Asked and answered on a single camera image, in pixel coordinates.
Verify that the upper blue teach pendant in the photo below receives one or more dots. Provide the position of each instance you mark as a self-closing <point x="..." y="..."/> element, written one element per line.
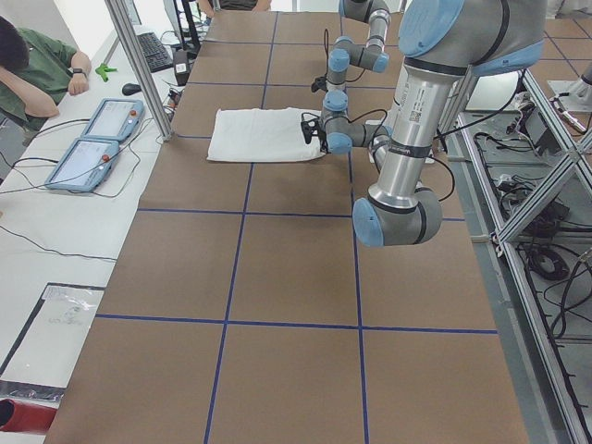
<point x="114" y="119"/>

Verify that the black keyboard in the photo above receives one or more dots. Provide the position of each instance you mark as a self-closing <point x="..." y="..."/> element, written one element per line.
<point x="156" y="55"/>

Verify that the lower blue teach pendant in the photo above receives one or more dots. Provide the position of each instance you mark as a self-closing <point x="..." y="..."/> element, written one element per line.
<point x="84" y="165"/>

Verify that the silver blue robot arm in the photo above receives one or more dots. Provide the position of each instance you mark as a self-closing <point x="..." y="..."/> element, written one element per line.
<point x="440" y="41"/>
<point x="347" y="60"/>

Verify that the aluminium frame rail structure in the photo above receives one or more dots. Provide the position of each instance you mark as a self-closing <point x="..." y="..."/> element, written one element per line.
<point x="525" y="183"/>

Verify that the white long-sleeve printed shirt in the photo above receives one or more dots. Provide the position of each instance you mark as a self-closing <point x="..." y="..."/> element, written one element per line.
<point x="261" y="136"/>

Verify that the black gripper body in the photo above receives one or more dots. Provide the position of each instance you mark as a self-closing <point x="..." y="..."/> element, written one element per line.
<point x="324" y="83"/>
<point x="320" y="142"/>

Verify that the green plastic tool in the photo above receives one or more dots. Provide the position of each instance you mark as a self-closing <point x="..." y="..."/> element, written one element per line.
<point x="103" y="71"/>

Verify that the blue teach pendant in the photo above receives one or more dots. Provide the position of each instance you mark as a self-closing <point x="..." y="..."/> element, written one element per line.
<point x="114" y="119"/>
<point x="84" y="165"/>

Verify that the aluminium frame post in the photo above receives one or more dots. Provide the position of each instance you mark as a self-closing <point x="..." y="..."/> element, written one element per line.
<point x="126" y="34"/>

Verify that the clear plastic document sleeve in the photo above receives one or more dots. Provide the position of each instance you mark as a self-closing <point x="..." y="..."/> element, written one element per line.
<point x="41" y="360"/>

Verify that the black computer mouse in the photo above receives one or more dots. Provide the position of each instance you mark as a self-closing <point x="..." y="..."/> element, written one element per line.
<point x="129" y="89"/>

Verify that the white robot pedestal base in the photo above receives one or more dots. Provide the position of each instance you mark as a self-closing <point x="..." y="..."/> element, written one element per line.
<point x="418" y="104"/>

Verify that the red cylinder object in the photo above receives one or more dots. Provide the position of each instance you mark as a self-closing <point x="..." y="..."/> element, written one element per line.
<point x="25" y="417"/>

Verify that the seated person green shirt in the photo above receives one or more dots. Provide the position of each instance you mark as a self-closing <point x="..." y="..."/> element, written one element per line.
<point x="37" y="71"/>

